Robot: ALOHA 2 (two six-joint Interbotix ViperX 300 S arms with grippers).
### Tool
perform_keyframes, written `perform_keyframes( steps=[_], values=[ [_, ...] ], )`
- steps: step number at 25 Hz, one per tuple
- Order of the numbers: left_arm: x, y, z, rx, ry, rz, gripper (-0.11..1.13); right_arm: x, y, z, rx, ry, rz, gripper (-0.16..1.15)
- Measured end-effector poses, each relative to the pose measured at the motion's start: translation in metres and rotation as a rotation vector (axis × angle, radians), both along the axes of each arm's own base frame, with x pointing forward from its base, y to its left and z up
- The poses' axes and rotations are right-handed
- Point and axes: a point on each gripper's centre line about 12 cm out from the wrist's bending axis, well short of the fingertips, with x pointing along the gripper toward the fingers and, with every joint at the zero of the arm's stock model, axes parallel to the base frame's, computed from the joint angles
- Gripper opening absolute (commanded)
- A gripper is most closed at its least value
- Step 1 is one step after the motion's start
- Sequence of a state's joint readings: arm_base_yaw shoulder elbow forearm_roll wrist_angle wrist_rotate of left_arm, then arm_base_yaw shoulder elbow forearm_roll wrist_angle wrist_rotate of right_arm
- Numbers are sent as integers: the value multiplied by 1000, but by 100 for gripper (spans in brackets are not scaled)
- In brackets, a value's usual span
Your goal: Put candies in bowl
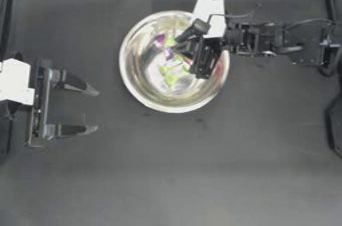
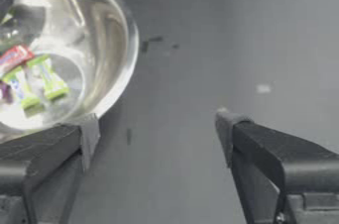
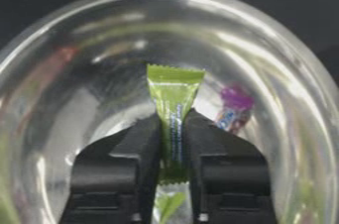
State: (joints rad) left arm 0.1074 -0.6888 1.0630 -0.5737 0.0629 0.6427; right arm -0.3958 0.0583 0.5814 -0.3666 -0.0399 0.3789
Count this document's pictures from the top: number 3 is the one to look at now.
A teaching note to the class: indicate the green candy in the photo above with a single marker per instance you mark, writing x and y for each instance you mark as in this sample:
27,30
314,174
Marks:
174,102
170,203

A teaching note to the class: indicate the purple candy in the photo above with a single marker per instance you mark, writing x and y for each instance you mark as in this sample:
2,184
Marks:
237,105

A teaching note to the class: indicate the steel bowl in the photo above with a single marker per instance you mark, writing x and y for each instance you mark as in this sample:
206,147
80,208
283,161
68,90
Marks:
274,69

